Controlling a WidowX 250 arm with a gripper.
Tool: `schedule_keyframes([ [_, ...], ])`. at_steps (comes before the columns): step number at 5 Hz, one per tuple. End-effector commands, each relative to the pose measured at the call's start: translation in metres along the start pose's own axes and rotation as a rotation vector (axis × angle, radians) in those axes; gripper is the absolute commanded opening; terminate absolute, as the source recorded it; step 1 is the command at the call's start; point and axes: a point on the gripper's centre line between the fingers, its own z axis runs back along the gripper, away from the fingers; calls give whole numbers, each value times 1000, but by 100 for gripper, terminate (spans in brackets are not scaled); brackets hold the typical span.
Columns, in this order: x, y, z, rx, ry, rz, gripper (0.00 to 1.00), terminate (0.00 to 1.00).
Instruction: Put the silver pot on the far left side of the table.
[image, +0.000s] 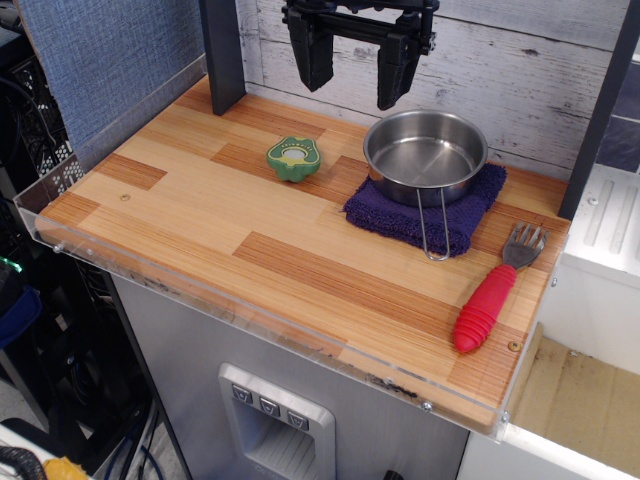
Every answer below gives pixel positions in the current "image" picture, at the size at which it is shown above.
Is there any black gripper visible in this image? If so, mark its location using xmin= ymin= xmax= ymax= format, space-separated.
xmin=282 ymin=1 xmax=440 ymax=110

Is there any silver pot with wire handle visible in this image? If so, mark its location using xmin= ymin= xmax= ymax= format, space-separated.
xmin=363 ymin=110 xmax=488 ymax=261

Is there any green toy pepper half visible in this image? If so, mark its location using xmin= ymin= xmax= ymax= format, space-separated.
xmin=266 ymin=136 xmax=321 ymax=183

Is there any purple folded cloth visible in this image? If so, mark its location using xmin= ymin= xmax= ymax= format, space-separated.
xmin=343 ymin=163 xmax=507 ymax=257

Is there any clear acrylic table guard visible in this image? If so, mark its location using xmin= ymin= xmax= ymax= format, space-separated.
xmin=15 ymin=75 xmax=569 ymax=439

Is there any blue fabric panel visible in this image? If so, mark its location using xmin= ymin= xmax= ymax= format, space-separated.
xmin=17 ymin=0 xmax=205 ymax=155

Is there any white toy sink counter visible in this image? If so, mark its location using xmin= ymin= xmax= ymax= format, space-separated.
xmin=537 ymin=165 xmax=639 ymax=374

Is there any toy fridge ice dispenser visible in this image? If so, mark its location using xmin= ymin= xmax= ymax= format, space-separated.
xmin=218 ymin=363 xmax=337 ymax=479

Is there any dark grey left post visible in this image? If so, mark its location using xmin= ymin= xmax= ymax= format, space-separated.
xmin=199 ymin=0 xmax=246 ymax=116

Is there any dark grey post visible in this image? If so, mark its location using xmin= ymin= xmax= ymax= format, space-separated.
xmin=199 ymin=0 xmax=246 ymax=116
xmin=558 ymin=0 xmax=639 ymax=220

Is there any dark grey right post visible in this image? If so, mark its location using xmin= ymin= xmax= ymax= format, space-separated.
xmin=558 ymin=0 xmax=639 ymax=220

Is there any red handled fork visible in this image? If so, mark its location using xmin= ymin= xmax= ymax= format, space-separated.
xmin=453 ymin=222 xmax=549 ymax=353

